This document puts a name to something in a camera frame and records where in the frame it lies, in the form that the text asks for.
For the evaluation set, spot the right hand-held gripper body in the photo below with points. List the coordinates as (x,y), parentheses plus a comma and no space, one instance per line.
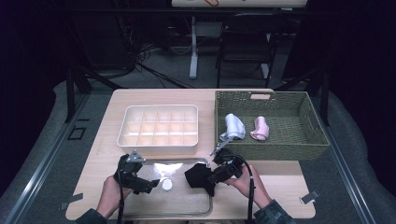
(232,168)

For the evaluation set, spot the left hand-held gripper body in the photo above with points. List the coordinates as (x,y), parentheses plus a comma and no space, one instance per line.
(129,171)

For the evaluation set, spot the clear plastic box lid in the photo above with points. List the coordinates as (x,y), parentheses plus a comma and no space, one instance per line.
(167,184)

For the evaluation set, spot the black sock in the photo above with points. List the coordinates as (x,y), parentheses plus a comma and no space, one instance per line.
(197,177)

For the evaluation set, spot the white compartment storage box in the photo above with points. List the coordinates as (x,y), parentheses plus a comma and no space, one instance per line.
(155,151)

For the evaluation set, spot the green woven basket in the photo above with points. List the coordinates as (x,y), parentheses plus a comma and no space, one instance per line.
(264,152)

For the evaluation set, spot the white sock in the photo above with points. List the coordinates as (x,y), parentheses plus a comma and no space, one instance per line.
(234,127)

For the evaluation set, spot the pink sock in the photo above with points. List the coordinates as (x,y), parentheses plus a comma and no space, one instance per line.
(260,129)

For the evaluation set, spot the person's right hand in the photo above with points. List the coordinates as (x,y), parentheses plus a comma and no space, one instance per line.
(252,188)

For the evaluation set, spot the person's left hand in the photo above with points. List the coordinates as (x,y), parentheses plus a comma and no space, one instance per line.
(110,196)

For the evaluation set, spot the grey floor tape strip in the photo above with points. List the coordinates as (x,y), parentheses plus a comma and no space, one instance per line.
(73,198)

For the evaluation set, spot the black metal stand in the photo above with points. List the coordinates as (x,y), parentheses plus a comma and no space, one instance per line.
(70,93)
(325,93)

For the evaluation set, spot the white desk leg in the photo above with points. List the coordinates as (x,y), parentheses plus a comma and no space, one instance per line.
(265,70)
(193,46)

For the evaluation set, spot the black folding chair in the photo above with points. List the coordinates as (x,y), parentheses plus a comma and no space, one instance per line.
(246,53)

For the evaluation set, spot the light desk top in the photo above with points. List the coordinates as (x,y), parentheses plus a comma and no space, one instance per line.
(249,3)

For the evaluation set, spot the red item on desk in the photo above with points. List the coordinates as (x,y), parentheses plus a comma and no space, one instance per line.
(211,3)

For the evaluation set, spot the aluminium floor rail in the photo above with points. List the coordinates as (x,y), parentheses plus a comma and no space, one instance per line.
(42,168)
(352,186)

